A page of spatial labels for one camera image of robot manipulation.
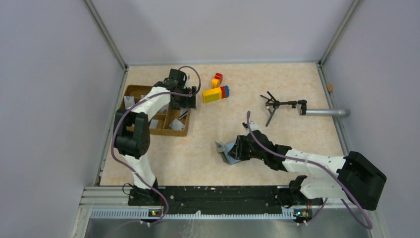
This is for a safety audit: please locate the purple cable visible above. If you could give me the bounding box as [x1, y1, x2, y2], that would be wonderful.
[246, 111, 374, 231]
[110, 65, 202, 227]

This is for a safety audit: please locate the card with stripe front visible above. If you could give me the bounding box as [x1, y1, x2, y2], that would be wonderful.
[149, 119, 159, 129]

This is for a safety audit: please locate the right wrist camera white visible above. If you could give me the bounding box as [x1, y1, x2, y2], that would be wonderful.
[242, 121, 259, 131]

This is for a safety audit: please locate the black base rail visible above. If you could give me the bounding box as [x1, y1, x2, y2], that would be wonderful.
[128, 185, 323, 215]

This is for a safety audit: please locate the grey card holder wallet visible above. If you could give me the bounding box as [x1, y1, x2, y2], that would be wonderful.
[215, 140, 244, 165]

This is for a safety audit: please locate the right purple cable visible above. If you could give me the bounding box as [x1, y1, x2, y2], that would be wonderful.
[246, 111, 374, 231]

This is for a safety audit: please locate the red blue toy block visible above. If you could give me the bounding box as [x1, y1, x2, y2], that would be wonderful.
[220, 85, 230, 99]

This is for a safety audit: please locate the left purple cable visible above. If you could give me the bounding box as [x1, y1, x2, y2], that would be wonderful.
[110, 65, 202, 227]

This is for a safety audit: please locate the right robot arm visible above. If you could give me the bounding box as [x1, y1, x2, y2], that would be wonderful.
[223, 130, 387, 211]

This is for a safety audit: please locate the brown woven tray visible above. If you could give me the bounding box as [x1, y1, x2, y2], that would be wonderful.
[120, 85, 191, 137]

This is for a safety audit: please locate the small red yellow block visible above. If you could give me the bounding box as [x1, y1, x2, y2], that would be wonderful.
[211, 73, 223, 88]

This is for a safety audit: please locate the silver metal tube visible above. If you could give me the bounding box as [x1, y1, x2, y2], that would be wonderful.
[305, 109, 350, 118]

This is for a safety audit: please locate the yellow toy block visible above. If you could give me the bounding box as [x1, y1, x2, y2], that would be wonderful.
[202, 87, 222, 103]

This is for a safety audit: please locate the black tripod camera mount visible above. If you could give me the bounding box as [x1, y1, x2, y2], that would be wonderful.
[260, 91, 307, 127]

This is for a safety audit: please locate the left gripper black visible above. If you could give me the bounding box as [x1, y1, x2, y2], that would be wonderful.
[170, 85, 196, 110]

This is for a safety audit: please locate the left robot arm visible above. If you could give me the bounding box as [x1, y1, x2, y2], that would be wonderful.
[111, 67, 200, 205]

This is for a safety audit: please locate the striped card top right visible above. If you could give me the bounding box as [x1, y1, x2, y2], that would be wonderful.
[179, 109, 189, 119]

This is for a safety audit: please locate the small wooden cork piece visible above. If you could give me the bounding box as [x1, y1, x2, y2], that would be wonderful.
[326, 83, 334, 93]

